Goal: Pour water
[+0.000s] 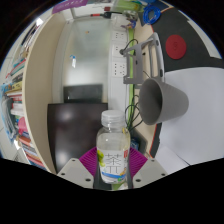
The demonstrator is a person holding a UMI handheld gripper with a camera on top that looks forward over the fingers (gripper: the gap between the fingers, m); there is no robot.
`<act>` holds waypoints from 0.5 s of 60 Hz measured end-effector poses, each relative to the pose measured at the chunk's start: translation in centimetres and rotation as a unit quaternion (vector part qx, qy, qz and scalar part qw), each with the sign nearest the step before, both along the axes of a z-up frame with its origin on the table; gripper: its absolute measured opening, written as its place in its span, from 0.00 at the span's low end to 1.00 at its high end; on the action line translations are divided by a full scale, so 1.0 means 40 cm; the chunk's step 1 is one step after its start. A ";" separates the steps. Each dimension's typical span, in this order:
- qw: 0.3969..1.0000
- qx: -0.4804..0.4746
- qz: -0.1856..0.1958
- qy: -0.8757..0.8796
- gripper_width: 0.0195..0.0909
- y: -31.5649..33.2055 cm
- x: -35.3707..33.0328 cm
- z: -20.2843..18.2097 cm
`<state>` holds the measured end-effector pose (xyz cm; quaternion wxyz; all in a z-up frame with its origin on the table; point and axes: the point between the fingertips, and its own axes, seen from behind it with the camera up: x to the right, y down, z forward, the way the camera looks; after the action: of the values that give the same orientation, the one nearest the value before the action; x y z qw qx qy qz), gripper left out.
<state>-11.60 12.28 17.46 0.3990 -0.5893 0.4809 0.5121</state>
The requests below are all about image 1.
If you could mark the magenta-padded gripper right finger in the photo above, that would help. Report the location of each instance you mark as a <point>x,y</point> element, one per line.
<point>148,171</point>

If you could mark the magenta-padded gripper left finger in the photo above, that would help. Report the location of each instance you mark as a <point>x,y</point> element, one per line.
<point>75,171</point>

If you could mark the clear plastic drink bottle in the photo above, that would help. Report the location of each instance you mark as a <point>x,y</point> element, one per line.
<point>112,146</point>

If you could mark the black computer monitor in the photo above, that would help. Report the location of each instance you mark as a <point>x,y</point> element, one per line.
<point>76,133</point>

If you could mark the grey cup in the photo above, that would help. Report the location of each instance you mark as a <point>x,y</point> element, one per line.
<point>166,101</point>

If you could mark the white paper sheet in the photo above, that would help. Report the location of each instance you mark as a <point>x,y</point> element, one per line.
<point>196,110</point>

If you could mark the wooden shelf with books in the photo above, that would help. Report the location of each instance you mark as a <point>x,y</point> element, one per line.
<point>40,100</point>

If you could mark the grey metal laptop stand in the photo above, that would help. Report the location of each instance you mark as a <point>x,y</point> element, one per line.
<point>133,75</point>

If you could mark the flat round red coaster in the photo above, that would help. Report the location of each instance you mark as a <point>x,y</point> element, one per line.
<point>176,46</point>

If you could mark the navy desk mat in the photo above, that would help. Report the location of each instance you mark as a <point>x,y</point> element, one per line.
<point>143,20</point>

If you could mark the white wall socket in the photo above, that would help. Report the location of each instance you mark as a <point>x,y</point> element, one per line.
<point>120,36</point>
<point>119,69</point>
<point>119,51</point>

